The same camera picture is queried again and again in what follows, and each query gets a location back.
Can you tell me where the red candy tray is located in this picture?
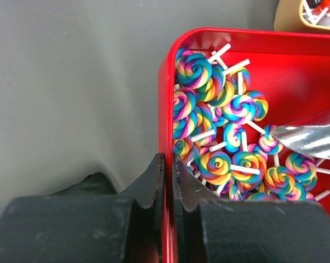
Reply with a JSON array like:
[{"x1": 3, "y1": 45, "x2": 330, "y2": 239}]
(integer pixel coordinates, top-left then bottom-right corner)
[{"x1": 158, "y1": 27, "x2": 330, "y2": 262}]

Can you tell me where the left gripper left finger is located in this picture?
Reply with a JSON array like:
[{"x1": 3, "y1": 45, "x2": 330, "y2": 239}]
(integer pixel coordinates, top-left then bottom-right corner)
[{"x1": 0, "y1": 153, "x2": 165, "y2": 262}]

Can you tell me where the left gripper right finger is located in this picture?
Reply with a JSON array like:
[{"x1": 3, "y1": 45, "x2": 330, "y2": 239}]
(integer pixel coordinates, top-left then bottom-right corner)
[{"x1": 172, "y1": 155, "x2": 330, "y2": 262}]

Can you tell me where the gold candy tin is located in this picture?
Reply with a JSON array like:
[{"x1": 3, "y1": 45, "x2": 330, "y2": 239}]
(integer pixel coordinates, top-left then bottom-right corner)
[{"x1": 273, "y1": 0, "x2": 330, "y2": 35}]

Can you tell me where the silver metal scoop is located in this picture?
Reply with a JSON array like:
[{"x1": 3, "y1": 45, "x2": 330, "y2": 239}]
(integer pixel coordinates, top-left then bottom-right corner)
[{"x1": 271, "y1": 109, "x2": 330, "y2": 159}]

